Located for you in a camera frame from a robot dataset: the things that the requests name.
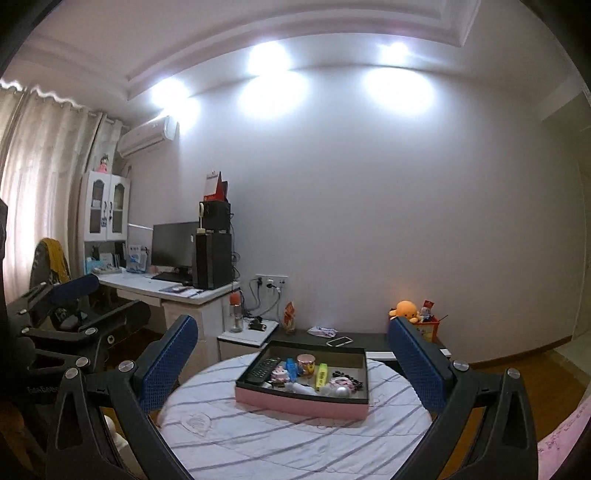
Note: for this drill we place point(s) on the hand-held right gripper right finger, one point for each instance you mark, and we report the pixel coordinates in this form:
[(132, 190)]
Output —
[(415, 364)]

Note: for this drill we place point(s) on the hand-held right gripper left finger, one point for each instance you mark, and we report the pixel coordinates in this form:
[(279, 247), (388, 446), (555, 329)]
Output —
[(168, 364)]

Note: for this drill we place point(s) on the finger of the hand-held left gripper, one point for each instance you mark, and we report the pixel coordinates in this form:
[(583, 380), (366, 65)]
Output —
[(76, 286), (129, 314)]

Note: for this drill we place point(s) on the black hair clip strip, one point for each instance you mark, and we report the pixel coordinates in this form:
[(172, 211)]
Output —
[(346, 373)]

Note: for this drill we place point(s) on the yellow highlighter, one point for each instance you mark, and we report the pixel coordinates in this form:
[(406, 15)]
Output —
[(322, 374)]

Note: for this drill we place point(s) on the black remote control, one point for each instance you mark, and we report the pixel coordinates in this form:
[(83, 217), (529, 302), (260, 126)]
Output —
[(263, 369)]

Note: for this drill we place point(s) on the rose gold cylinder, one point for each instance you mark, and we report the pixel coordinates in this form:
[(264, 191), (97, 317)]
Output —
[(305, 362)]

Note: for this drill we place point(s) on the pink white block figure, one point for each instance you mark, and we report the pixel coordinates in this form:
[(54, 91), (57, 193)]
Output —
[(279, 374)]

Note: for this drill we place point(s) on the white plastic gadget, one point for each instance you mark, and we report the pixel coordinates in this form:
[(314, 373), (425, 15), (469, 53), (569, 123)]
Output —
[(304, 388)]

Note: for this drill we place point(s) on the teal comb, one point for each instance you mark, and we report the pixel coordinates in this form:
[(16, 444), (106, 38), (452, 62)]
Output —
[(291, 368)]

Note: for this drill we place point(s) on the pink storage box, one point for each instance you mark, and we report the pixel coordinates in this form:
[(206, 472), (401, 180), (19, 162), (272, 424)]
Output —
[(295, 406)]

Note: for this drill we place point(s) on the teal tissue box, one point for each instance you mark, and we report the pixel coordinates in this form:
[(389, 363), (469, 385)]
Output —
[(92, 265)]

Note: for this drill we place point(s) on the black office chair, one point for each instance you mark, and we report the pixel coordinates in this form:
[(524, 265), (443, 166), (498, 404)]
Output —
[(44, 272)]

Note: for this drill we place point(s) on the red printed storage box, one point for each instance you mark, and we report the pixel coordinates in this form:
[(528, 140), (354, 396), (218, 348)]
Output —
[(427, 330)]

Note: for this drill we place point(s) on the yellow cloth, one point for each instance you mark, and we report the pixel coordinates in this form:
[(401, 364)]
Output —
[(55, 256)]

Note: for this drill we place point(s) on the black white low cabinet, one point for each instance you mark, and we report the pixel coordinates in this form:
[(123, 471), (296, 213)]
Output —
[(369, 339)]

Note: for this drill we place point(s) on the dark notebook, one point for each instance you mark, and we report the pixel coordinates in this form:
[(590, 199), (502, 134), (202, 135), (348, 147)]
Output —
[(178, 289)]

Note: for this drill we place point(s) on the orange octopus plush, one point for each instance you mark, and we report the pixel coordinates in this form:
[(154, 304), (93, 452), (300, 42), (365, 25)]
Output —
[(406, 310)]

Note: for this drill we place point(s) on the black keyboard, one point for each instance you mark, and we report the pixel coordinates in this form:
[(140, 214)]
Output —
[(171, 277)]

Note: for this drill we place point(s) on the blue white packet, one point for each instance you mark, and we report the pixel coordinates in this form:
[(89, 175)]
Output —
[(136, 258)]

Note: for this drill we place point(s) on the red card packet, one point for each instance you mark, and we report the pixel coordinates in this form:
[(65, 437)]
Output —
[(427, 308)]

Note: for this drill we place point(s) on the white desk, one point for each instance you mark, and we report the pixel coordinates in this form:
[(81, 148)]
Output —
[(212, 323)]

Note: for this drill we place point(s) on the clear plastic bag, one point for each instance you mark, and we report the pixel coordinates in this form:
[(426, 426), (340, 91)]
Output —
[(198, 422)]

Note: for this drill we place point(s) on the white phone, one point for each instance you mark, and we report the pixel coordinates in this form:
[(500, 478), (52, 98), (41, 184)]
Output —
[(339, 341)]

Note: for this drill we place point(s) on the small white nightstand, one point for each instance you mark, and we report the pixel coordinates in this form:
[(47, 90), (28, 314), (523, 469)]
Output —
[(244, 341)]

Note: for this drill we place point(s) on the black monitor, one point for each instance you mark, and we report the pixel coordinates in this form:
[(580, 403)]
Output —
[(173, 244)]

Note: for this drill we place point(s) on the clear bottle red cap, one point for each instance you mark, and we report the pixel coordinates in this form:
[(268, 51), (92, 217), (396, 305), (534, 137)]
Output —
[(236, 314)]

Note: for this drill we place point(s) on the white desk lamp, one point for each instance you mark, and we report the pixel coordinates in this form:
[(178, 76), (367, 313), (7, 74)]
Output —
[(138, 225)]

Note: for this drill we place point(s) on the white table leg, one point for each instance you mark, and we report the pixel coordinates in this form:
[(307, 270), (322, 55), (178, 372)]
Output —
[(113, 434)]

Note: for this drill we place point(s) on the small black gadget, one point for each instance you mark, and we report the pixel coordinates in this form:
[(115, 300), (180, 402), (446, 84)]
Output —
[(256, 323)]

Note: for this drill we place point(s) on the black computer tower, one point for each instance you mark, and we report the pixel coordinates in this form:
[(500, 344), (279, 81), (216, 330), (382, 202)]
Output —
[(212, 261)]

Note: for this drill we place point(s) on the printed pouch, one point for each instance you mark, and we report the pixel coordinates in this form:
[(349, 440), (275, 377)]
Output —
[(323, 330)]

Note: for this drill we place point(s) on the beige curtain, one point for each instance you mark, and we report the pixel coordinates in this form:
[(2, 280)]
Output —
[(41, 184)]

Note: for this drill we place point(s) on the white hutch cabinet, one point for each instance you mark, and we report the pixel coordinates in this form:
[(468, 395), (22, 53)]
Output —
[(106, 177)]

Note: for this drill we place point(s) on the pink doll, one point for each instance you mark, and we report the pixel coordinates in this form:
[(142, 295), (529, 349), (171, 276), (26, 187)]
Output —
[(104, 164)]

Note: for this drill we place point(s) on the red gold ornament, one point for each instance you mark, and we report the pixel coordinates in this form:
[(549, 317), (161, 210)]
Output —
[(289, 318)]

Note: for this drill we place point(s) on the black speaker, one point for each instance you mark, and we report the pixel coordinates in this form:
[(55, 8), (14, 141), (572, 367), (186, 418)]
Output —
[(214, 216)]

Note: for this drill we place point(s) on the striped white tablecloth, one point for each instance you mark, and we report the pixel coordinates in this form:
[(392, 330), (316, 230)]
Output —
[(300, 443)]

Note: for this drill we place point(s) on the red desk calendar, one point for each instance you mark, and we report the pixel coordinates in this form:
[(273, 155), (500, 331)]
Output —
[(216, 187)]

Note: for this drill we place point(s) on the white air conditioner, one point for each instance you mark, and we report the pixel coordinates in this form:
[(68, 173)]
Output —
[(147, 136)]

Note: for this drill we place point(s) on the pink quilt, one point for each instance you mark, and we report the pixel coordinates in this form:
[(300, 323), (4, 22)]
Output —
[(568, 443)]

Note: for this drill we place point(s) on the ceiling spotlight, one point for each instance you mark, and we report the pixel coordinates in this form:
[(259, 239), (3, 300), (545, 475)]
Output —
[(395, 50), (268, 57), (168, 90)]

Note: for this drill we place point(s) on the white wall socket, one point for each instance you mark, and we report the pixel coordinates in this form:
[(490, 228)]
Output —
[(271, 281)]

